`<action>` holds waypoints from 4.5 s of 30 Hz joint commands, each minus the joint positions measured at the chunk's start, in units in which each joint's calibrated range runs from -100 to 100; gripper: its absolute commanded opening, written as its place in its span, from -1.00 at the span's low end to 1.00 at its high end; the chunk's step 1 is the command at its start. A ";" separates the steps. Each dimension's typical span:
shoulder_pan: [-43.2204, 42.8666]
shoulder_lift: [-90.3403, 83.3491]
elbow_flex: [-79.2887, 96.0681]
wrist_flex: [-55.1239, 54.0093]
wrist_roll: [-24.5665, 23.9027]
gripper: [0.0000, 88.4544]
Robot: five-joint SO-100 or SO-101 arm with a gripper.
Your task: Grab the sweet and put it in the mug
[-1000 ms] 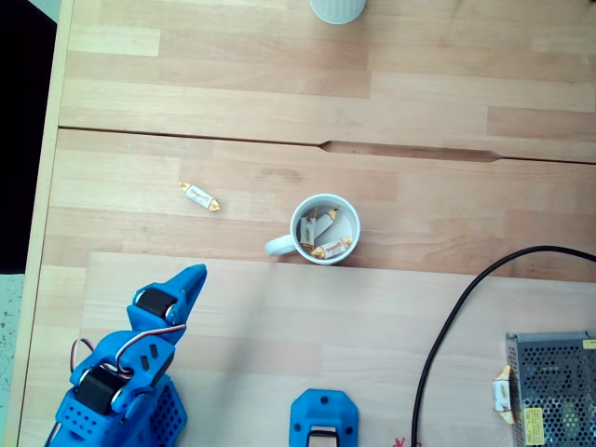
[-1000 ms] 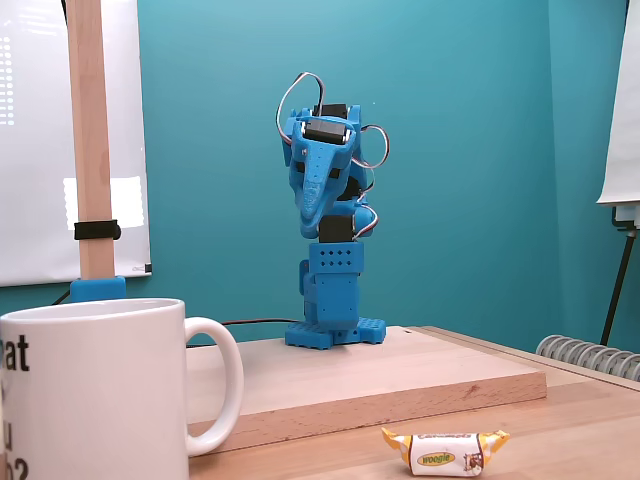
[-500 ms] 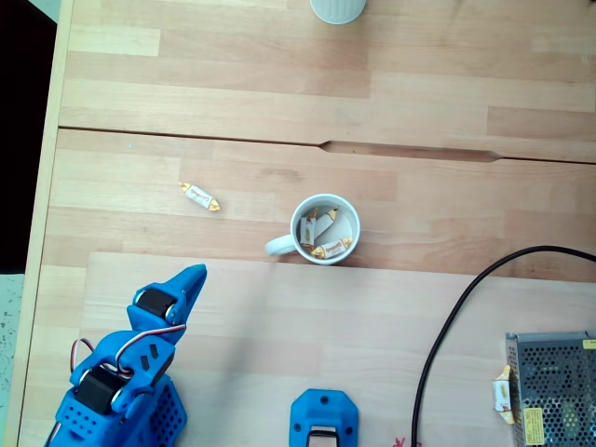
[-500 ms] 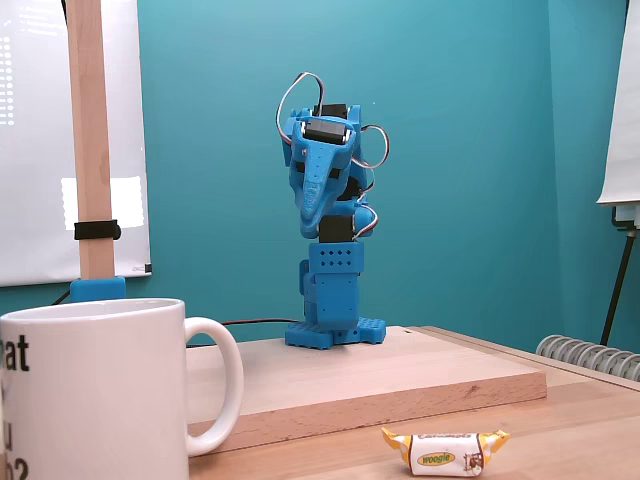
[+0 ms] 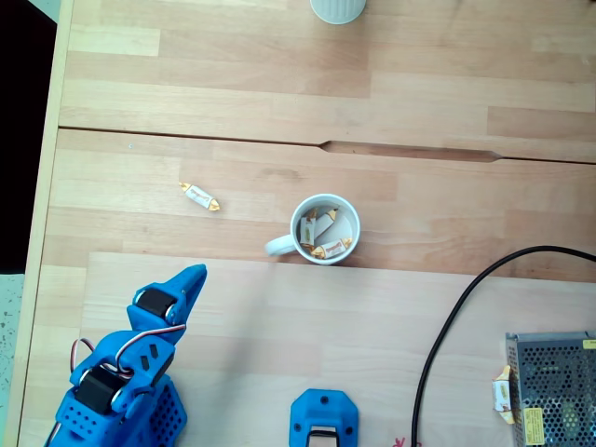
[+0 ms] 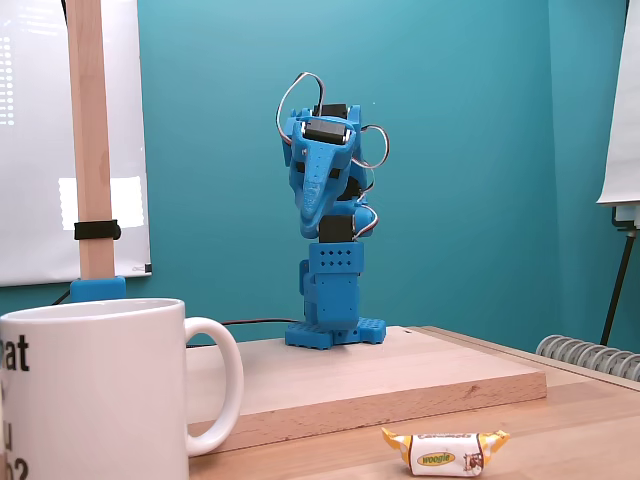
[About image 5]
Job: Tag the white ribbed cup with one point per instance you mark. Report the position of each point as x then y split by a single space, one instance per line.
337 9

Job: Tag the metal mesh power supply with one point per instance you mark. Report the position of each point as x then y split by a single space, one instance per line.
554 386

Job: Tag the white gold sweet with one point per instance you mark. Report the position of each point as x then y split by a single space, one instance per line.
324 225
502 393
331 248
307 230
199 195

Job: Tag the light wooden base board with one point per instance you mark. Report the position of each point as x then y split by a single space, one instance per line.
279 326

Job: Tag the blue printed post mount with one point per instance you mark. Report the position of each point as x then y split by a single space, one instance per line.
302 414

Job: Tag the white ceramic mug black lettering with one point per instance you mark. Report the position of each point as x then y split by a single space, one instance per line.
274 247

